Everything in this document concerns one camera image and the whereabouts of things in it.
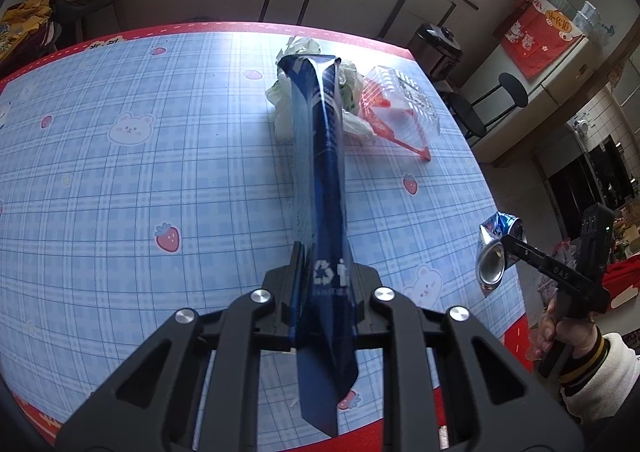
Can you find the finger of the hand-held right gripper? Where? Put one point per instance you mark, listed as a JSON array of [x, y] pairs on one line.
[[530, 254]]

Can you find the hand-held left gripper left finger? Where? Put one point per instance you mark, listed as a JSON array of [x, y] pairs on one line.
[[280, 292]]

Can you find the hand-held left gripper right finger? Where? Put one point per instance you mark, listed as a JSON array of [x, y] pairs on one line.
[[367, 292]]

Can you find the crushed blue drink can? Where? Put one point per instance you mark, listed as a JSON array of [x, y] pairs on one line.
[[492, 262]]

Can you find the blue plastic packaging bag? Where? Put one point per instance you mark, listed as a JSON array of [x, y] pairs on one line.
[[320, 156]]

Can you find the person's right hand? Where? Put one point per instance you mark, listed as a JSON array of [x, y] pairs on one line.
[[575, 332]]

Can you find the dark kitchen cabinet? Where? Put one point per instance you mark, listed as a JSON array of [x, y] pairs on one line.
[[575, 187]]

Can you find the black folding chair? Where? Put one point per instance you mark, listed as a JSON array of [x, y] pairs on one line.
[[465, 111]]

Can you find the crumpled white plastic bag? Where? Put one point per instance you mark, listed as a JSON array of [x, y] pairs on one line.
[[282, 116]]

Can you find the plaid printed tablecloth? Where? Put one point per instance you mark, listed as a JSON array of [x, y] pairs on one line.
[[125, 207]]

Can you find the cream refrigerator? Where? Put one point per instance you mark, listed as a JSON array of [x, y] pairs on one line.
[[565, 76]]

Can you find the clear plastic food container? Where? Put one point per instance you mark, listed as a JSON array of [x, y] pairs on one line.
[[400, 106]]

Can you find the red printed gift bag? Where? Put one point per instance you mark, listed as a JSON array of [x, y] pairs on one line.
[[535, 39]]

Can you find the silver electric pressure cooker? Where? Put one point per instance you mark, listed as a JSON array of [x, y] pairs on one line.
[[435, 49]]

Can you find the clear plastic bottles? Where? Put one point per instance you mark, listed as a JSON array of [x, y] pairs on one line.
[[590, 19]]

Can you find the yellow printed bags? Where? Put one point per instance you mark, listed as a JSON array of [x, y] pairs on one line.
[[22, 24]]

